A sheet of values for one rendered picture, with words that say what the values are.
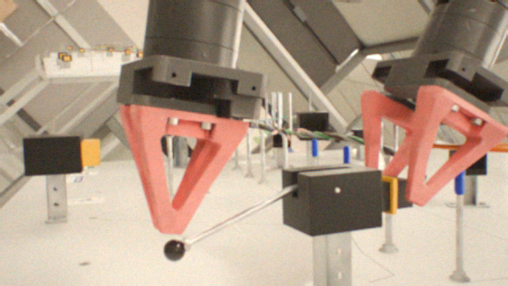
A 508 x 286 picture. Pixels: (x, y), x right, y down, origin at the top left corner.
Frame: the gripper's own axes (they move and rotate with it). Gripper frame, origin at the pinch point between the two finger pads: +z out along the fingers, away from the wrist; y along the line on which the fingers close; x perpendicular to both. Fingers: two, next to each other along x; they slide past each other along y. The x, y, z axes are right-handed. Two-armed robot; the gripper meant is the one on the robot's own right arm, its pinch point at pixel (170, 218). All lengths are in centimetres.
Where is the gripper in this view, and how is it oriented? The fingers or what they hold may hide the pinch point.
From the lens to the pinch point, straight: 35.6
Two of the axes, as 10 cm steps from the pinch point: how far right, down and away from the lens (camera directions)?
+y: -4.0, -0.7, 9.1
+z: -1.3, 9.9, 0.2
